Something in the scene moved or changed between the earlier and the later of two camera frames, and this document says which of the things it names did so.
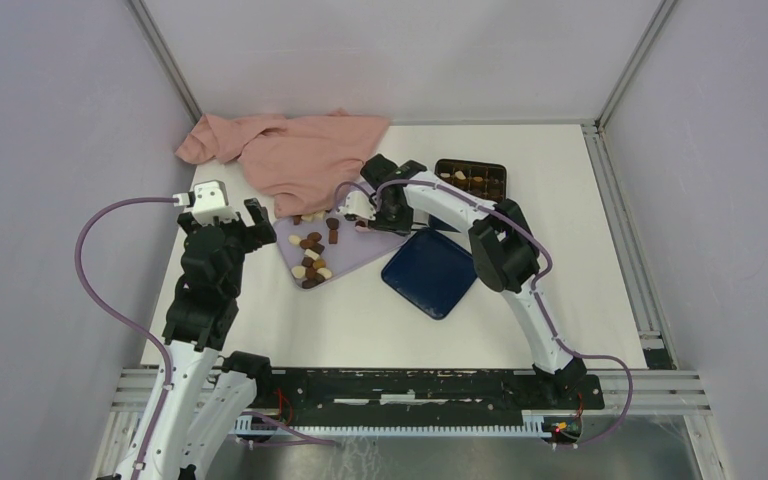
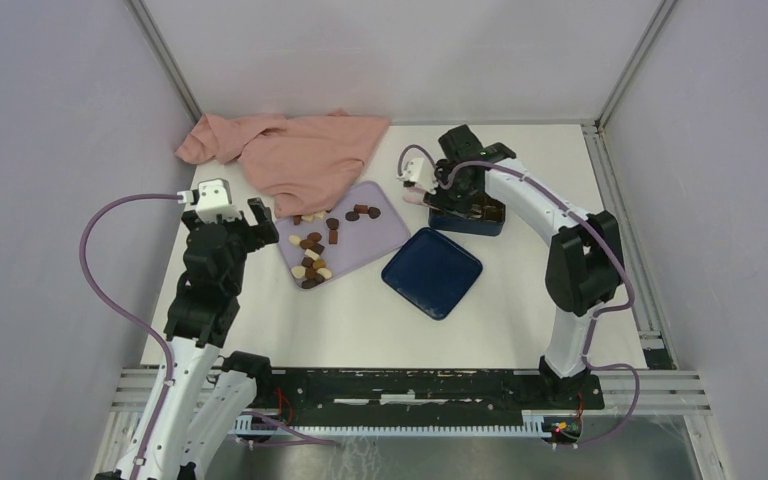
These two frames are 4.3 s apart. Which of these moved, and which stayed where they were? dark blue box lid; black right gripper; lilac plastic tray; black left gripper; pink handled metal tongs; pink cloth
Moved: black right gripper; pink handled metal tongs
Stayed: black left gripper; dark blue box lid; pink cloth; lilac plastic tray
